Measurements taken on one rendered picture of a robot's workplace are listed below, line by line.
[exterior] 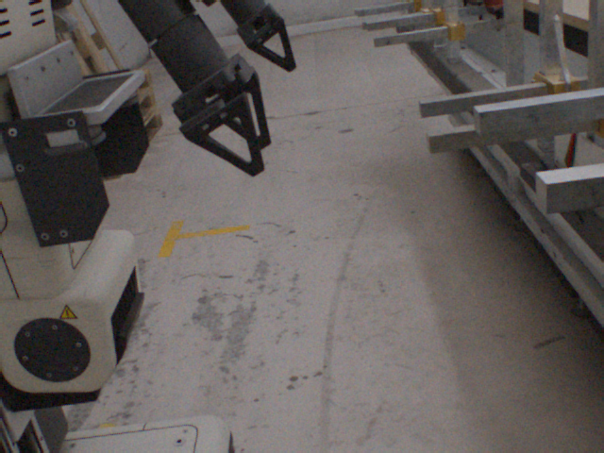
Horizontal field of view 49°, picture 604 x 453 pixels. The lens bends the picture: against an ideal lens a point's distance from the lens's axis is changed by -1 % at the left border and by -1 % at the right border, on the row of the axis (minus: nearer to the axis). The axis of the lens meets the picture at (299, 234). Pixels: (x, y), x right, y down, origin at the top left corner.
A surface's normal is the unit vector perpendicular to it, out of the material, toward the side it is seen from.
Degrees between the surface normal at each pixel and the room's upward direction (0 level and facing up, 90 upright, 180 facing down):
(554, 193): 90
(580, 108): 90
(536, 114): 90
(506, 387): 0
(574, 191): 90
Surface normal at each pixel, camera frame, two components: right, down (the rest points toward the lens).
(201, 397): -0.15, -0.90
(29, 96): 0.99, -0.14
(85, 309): 0.01, 0.41
